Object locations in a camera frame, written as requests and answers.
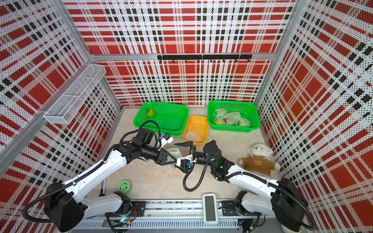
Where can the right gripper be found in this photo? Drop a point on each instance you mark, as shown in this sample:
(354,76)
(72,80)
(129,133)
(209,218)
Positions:
(181,168)

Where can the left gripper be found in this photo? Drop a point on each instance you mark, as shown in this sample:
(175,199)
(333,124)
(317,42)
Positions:
(161,158)

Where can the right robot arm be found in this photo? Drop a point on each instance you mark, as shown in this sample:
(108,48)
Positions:
(280,198)

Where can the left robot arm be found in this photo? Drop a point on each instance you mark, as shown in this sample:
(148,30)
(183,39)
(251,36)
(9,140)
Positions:
(65,204)

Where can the green basket with apples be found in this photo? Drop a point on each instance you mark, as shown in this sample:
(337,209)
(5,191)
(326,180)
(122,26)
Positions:
(171,118)

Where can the custard apple in basket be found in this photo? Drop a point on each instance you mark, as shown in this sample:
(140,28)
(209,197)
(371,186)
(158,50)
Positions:
(150,112)

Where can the yellow tray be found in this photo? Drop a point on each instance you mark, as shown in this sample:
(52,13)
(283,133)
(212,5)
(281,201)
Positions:
(196,130)

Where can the white timer device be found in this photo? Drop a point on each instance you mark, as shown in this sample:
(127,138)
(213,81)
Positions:
(210,209)

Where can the empty green basket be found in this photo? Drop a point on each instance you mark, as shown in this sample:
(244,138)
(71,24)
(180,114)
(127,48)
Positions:
(247,110)

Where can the plush toy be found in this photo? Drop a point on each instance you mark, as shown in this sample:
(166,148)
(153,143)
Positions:
(258,160)

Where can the clear wall shelf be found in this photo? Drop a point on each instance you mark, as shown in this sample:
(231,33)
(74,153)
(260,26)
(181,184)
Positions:
(64,110)

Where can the black hook rail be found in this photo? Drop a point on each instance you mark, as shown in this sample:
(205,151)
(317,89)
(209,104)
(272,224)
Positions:
(209,57)

